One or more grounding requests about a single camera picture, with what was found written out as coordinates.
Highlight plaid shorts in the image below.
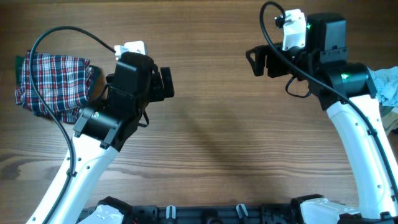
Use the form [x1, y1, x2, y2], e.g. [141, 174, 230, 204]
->
[14, 51, 96, 123]

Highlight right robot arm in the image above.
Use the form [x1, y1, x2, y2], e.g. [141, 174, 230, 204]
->
[246, 9, 397, 223]

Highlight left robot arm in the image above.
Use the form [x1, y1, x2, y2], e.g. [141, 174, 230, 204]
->
[28, 52, 175, 223]

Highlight green folded cloth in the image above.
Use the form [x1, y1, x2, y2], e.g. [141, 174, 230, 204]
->
[15, 55, 101, 85]

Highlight light blue striped garment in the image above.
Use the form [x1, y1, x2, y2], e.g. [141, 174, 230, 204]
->
[370, 66, 398, 107]

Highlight olive tan garment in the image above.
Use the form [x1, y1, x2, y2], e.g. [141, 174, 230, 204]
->
[380, 106, 397, 135]

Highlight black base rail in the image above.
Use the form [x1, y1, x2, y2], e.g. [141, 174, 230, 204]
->
[76, 194, 333, 224]

